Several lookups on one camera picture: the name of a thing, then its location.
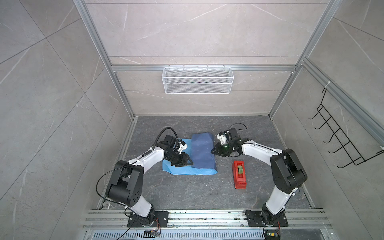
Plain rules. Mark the light blue wrapping paper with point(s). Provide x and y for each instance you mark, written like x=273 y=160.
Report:
x=199 y=150

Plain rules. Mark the aluminium mounting rail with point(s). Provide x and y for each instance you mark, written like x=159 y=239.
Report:
x=207 y=225

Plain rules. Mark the red tape dispenser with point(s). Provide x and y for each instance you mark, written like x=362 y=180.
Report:
x=239 y=175

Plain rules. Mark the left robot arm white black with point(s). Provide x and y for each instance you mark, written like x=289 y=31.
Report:
x=126 y=182

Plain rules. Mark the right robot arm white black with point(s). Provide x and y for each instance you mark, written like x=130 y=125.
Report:
x=287 y=170

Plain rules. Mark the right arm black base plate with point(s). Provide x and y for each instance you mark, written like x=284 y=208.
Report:
x=255 y=219

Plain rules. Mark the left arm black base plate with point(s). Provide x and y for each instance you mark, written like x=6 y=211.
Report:
x=153 y=220

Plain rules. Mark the black wire hook rack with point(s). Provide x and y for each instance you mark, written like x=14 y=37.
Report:
x=354 y=156

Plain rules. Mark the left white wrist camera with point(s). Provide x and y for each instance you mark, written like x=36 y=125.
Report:
x=181 y=146

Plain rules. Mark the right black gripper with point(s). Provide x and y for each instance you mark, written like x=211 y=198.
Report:
x=218 y=151

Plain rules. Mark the white wire mesh basket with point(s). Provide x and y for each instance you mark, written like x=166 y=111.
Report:
x=197 y=80

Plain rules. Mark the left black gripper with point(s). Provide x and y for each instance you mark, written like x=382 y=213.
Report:
x=183 y=160

